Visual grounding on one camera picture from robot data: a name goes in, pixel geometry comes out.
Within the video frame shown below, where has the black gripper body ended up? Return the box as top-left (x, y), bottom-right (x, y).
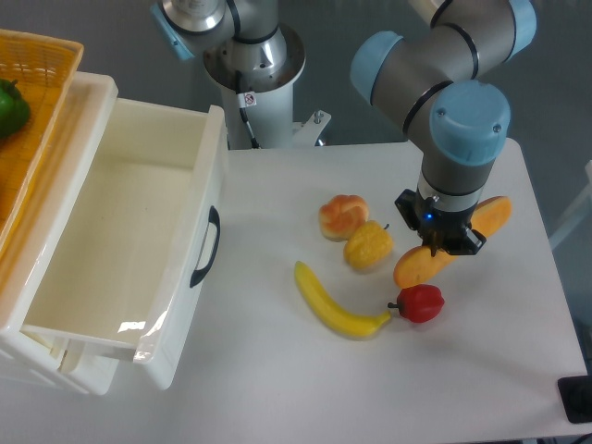
top-left (395, 190), bottom-right (487, 255)

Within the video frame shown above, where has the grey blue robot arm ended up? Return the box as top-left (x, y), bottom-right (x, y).
top-left (151, 1), bottom-right (537, 255)

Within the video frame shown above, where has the round knotted bread roll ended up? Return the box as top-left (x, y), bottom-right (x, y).
top-left (318, 194), bottom-right (369, 241)

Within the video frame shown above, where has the open white upper drawer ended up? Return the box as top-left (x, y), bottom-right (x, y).
top-left (49, 99), bottom-right (228, 389)

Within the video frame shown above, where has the white drawer cabinet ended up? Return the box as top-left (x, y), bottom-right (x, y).
top-left (1, 72), bottom-right (117, 395)

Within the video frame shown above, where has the yellow bell pepper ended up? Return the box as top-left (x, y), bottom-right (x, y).
top-left (343, 220), bottom-right (394, 270)

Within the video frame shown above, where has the red bell pepper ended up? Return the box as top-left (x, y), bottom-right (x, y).
top-left (388, 284), bottom-right (445, 324)

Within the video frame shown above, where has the yellow banana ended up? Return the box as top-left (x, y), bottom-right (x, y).
top-left (293, 261), bottom-right (391, 339)

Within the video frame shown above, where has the black device at edge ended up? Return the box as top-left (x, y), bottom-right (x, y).
top-left (557, 376), bottom-right (592, 424)

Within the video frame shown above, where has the yellow plastic basket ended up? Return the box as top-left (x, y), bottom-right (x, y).
top-left (1, 30), bottom-right (84, 252)

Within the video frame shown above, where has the green bell pepper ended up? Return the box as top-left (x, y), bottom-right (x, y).
top-left (0, 79), bottom-right (31, 139)

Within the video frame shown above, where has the white frame at right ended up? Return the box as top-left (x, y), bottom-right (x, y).
top-left (549, 161), bottom-right (591, 251)

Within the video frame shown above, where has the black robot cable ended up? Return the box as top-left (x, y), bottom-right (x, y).
top-left (234, 68), bottom-right (263, 150)

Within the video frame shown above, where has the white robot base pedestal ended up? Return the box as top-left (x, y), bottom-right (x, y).
top-left (203, 24), bottom-right (331, 150)

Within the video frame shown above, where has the dark blue drawer handle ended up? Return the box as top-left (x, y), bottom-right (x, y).
top-left (190, 205), bottom-right (221, 288)

